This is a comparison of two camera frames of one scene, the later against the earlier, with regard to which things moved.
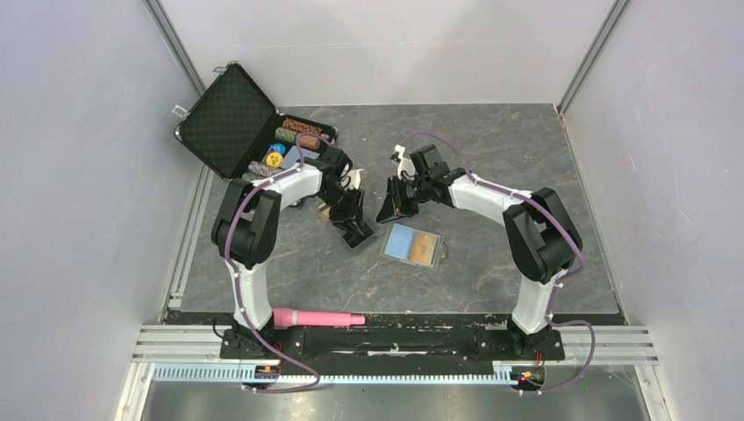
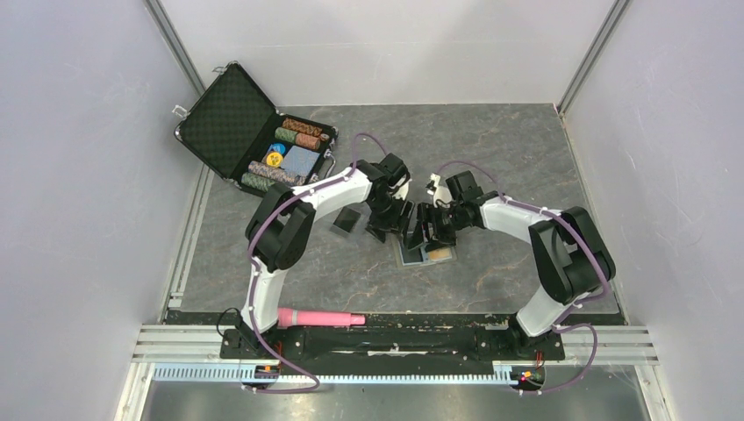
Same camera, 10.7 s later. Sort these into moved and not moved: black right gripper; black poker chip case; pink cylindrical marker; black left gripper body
Moved: black right gripper; black left gripper body
Not moved: pink cylindrical marker; black poker chip case
